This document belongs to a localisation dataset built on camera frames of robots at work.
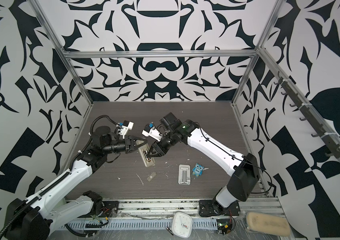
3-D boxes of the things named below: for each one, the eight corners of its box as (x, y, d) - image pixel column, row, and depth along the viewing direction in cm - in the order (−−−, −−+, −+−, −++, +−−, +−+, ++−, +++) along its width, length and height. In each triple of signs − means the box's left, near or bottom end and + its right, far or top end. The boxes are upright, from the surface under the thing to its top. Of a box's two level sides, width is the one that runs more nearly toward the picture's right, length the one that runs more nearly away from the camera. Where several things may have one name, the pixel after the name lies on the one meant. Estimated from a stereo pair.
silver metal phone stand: (178, 185, 84) (178, 183, 82) (177, 166, 90) (177, 164, 88) (191, 185, 84) (192, 183, 82) (190, 166, 90) (190, 164, 88)
